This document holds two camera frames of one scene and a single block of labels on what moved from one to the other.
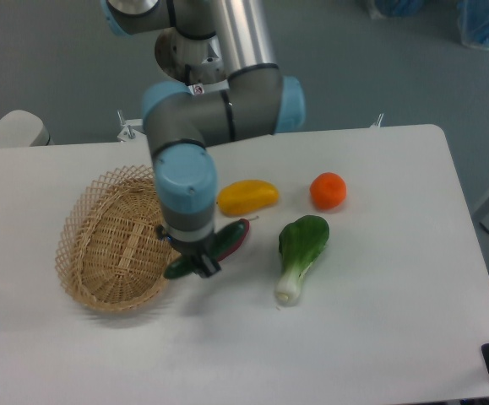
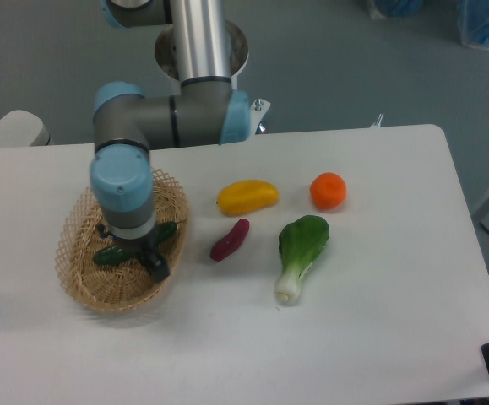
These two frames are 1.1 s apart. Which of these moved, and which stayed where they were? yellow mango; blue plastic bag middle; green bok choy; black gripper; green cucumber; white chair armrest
Moved: green cucumber; black gripper
Stayed: white chair armrest; yellow mango; blue plastic bag middle; green bok choy
